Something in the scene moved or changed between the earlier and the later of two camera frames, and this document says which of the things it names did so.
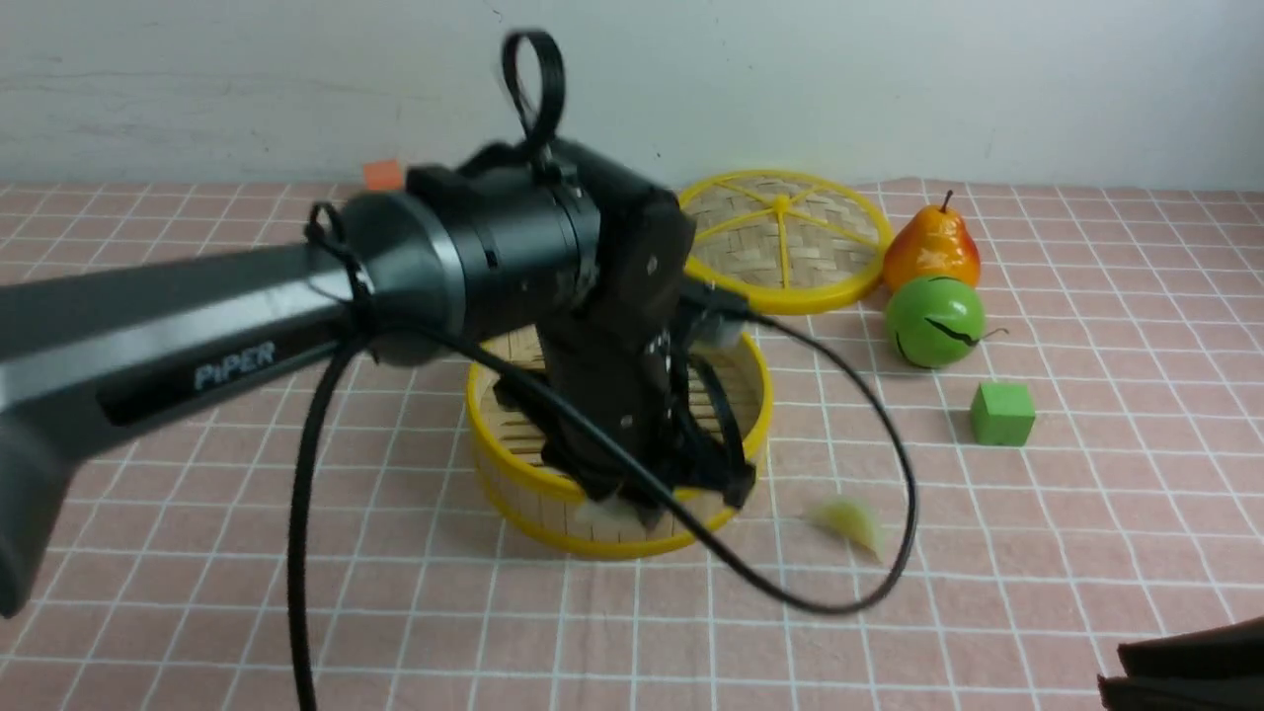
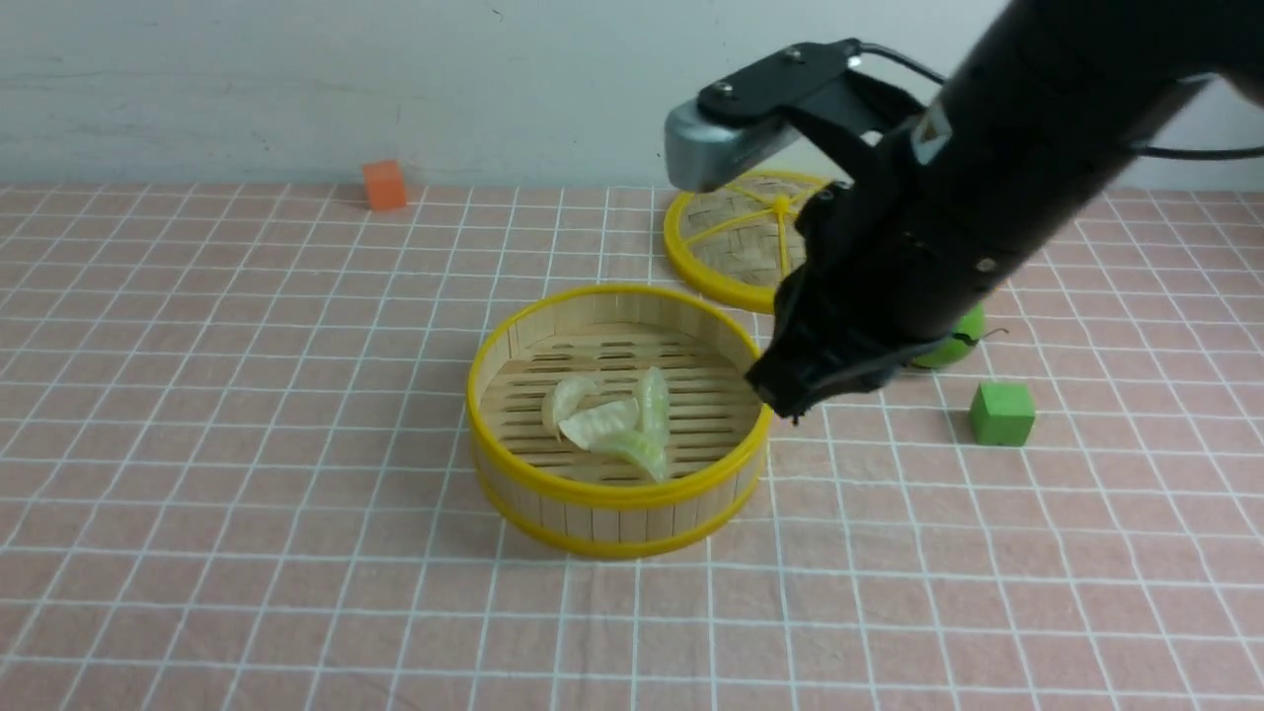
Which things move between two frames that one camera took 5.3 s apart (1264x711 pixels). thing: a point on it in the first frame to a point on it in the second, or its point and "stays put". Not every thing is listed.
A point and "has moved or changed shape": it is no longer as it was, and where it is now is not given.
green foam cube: x=1002 y=413 stays put
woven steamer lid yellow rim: x=790 y=240 stays put
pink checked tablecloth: x=977 y=537 stays put
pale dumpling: x=610 y=511 has moved or changed shape
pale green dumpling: x=853 y=521 has moved or changed shape
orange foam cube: x=384 y=175 stays put
